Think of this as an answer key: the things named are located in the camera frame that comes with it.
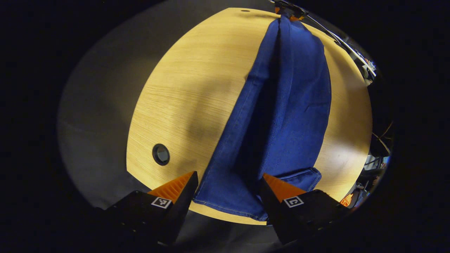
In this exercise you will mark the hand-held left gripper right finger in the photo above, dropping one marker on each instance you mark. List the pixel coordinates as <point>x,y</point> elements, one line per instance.
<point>272,214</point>

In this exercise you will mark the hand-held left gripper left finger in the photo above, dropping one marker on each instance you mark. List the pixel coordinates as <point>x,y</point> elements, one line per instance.
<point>182,207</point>

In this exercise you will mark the blue denim jeans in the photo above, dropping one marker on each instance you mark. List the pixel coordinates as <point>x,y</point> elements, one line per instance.
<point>291,105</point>

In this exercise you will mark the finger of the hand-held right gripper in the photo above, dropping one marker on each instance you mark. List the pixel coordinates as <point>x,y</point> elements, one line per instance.
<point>297,14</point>

